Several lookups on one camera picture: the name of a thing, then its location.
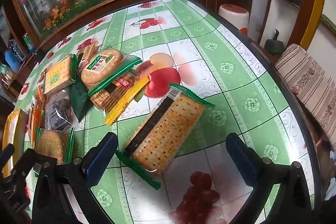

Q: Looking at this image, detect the white stool red top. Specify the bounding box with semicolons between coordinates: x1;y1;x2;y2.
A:
218;4;249;36

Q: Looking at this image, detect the orange cracker packet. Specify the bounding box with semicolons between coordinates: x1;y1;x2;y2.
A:
28;86;47;149

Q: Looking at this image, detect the dark green snack packet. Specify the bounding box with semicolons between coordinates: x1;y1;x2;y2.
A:
69;79;91;124

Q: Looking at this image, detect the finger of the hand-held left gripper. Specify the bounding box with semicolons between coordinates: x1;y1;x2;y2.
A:
0;144;37;188

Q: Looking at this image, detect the yellow-edged square cracker packet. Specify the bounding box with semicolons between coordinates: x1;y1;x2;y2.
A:
89;74;151;126

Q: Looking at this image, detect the dark grey snack packet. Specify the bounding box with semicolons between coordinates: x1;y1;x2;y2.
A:
44;90;74;132

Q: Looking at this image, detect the striped floral cushion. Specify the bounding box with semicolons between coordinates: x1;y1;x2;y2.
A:
274;44;336;151

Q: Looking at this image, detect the green-label water bottle pack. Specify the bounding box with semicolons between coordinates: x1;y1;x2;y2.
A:
22;33;36;53

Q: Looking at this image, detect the yellow-green square cracker packet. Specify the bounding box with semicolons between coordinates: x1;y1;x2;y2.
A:
42;54;79;95

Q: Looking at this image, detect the small round cracker green packet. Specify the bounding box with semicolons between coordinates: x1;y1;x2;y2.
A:
34;128;76;165

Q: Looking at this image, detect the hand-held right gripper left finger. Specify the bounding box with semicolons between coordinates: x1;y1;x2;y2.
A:
31;132;119;224

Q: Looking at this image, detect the dark green kettle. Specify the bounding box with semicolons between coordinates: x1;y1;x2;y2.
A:
264;29;286;56

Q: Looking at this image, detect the gold tray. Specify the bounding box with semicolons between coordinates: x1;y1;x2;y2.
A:
1;109;29;163

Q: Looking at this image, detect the brown barcode packet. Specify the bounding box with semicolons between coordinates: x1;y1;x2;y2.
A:
115;84;215;190

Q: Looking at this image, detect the red-edged cracker packet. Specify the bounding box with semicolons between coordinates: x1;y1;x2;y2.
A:
76;40;99;62

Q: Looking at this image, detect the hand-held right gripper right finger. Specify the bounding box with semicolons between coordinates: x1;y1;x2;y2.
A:
225;132;313;224

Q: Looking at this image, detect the round cracker packet green label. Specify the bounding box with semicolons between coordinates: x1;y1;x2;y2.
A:
76;48;143;96

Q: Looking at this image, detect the green floral tablecloth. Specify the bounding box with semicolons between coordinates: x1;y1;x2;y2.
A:
13;0;319;224

